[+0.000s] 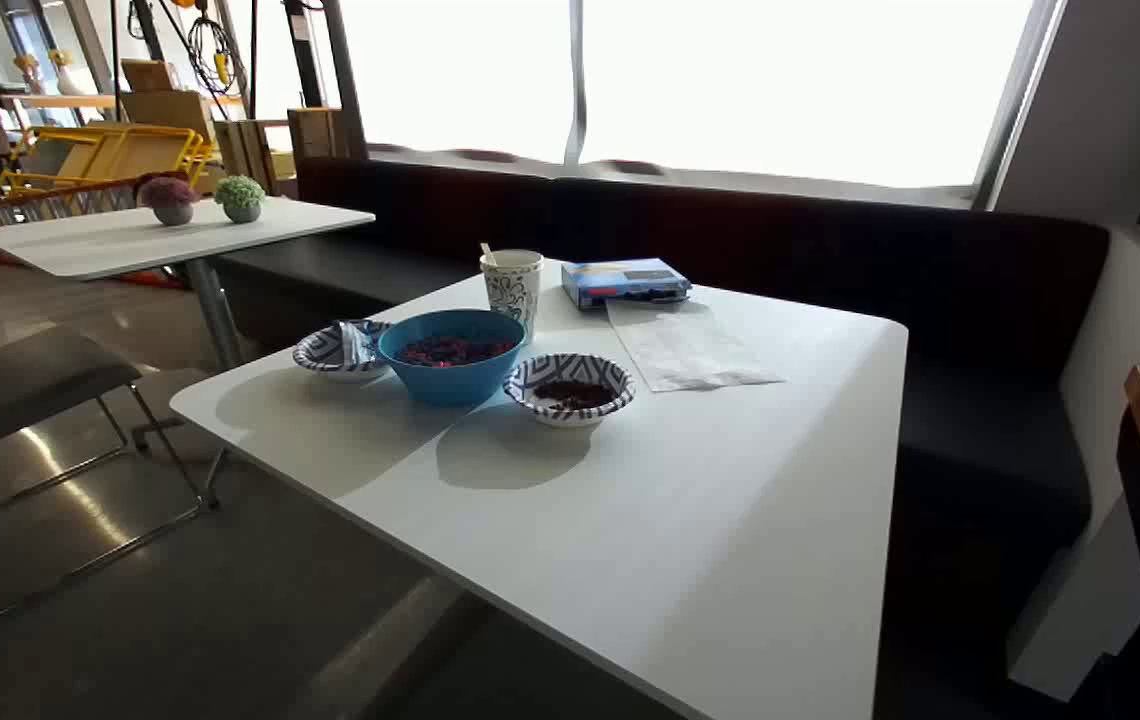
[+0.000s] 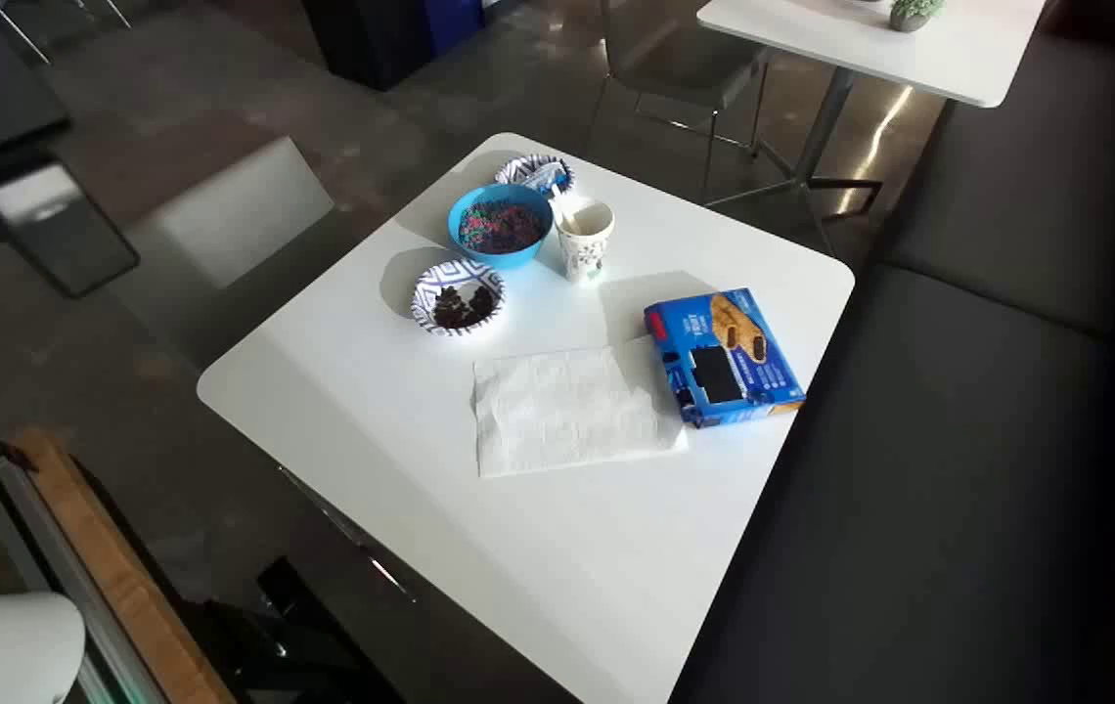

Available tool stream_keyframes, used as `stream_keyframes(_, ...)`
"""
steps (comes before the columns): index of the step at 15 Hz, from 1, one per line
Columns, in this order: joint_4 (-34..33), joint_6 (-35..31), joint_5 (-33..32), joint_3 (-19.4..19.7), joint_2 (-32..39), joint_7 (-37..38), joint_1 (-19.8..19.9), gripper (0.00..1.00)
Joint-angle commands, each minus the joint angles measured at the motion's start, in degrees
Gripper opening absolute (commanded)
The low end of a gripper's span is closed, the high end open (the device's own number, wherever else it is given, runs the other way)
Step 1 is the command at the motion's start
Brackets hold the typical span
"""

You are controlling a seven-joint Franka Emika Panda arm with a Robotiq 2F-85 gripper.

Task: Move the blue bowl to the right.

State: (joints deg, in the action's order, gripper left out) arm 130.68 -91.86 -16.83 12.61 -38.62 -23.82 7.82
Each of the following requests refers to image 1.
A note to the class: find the yellow cart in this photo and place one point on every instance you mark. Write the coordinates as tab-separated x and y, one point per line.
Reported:
102	155

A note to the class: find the cardboard box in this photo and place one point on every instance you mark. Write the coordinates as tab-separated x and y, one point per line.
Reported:
169	105

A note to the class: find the patterned paper cup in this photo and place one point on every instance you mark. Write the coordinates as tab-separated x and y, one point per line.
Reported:
510	286

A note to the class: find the green round ball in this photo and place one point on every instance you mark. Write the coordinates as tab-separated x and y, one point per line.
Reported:
242	198

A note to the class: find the white paper napkin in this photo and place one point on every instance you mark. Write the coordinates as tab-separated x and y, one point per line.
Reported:
682	346

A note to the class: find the white side table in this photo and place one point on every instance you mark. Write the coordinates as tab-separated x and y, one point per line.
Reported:
112	240

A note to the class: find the colourful beads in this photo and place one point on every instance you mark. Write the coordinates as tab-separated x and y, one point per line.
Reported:
452	349

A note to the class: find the patterned paper bowl with chocolate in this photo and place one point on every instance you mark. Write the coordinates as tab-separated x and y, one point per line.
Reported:
569	405

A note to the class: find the blue cookie box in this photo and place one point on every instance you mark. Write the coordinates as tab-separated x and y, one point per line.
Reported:
625	280

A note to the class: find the blue plastic bowl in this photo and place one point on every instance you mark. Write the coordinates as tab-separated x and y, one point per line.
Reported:
434	381

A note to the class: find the black stool with metal legs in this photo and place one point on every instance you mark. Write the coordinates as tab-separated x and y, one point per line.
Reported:
10	386

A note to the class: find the black bench sofa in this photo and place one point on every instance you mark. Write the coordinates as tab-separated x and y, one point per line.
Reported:
860	267

